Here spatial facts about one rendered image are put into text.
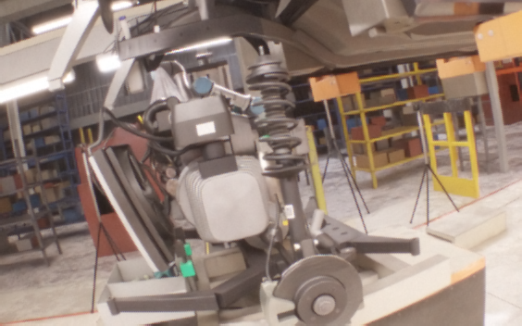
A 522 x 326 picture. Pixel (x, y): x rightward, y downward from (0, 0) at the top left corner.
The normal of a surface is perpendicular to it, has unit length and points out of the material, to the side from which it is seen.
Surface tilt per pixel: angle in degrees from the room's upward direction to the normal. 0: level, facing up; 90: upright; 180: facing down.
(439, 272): 90
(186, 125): 90
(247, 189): 90
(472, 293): 90
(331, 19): 103
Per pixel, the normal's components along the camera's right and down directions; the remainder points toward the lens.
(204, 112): 0.18, -0.18
